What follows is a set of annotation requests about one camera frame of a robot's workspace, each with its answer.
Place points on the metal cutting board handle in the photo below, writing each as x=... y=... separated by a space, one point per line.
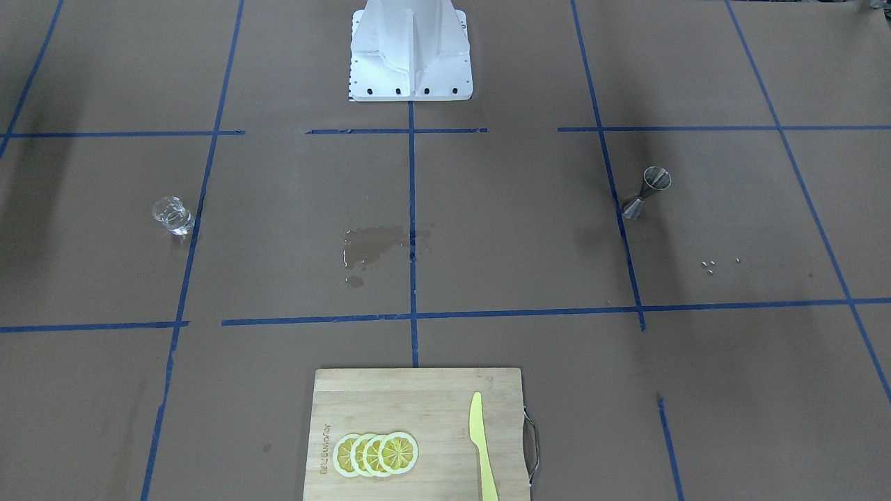
x=531 y=446

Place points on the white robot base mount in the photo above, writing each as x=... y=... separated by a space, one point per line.
x=405 y=51

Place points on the clear glass measuring cup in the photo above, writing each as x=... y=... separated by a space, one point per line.
x=174 y=216

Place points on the steel double jigger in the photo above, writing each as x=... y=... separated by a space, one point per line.
x=654 y=180

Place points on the wooden cutting board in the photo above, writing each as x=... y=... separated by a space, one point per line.
x=432 y=405

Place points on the yellow plastic knife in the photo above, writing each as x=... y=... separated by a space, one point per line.
x=477 y=429

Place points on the lemon slice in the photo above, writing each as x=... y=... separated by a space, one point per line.
x=357 y=455
x=398 y=453
x=370 y=457
x=343 y=456

